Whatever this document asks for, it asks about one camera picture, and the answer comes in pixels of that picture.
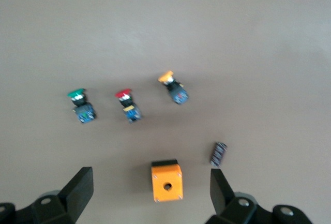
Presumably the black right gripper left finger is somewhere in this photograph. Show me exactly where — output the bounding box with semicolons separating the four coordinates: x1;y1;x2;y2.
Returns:
14;167;94;224

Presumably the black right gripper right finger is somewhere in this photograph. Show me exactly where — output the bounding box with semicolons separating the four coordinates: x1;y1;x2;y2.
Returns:
205;168;272;224

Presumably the green push button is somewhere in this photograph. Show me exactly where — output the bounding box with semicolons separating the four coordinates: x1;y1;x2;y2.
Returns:
66;88;97;124

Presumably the red push button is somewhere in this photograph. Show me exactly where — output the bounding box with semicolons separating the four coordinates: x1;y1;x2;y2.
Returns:
114;88;142;124

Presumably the yellow push button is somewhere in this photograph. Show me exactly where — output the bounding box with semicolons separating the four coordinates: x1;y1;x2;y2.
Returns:
157;70;189;105

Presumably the small dark terminal block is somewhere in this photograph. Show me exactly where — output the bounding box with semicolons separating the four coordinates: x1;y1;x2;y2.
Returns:
209;142;228;168

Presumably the orange button enclosure box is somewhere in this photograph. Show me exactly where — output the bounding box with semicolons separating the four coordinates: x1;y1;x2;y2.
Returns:
151;159;184;203

